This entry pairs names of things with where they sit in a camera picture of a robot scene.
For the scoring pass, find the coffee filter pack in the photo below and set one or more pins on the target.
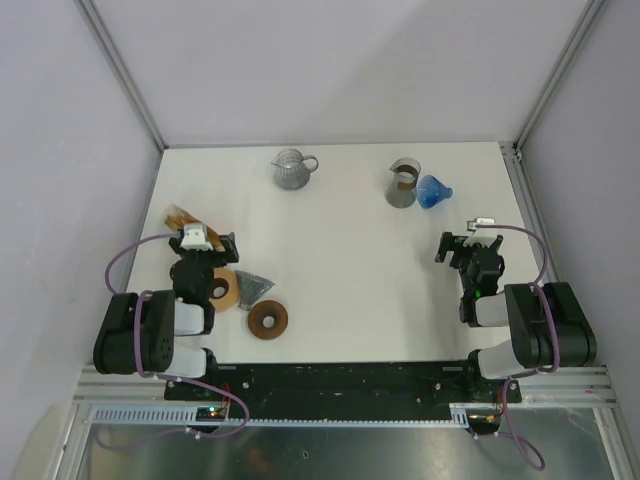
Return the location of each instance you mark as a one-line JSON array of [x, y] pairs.
[[176, 218]]

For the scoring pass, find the clear glass pitcher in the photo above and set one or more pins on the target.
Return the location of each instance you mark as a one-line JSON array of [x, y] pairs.
[[293, 169]]

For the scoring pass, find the grey cable duct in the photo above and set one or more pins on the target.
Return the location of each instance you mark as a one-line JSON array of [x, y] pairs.
[[201, 416]]

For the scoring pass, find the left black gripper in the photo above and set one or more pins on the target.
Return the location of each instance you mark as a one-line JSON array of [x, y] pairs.
[[220, 258]]

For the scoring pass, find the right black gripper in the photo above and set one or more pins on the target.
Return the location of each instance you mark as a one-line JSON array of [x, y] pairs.
[[455, 243]]

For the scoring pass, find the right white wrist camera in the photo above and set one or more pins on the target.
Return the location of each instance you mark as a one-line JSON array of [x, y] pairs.
[[474, 224]]

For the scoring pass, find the blue glass dripper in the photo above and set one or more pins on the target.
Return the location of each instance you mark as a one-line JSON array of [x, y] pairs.
[[431, 191]]

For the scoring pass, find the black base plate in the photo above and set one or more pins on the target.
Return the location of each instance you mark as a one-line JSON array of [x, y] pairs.
[[344, 392]]

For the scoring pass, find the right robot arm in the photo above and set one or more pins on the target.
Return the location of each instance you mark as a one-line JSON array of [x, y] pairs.
[[546, 324]]

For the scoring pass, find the grey glass dripper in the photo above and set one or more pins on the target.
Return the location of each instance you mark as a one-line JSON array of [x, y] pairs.
[[251, 288]]

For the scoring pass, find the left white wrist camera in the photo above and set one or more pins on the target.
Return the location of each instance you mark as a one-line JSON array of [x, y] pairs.
[[195, 237]]

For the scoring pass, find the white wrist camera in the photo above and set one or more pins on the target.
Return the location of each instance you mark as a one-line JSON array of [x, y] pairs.
[[195, 237], [474, 224]]

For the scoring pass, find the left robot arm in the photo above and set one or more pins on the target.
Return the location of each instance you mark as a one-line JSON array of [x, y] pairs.
[[139, 330]]

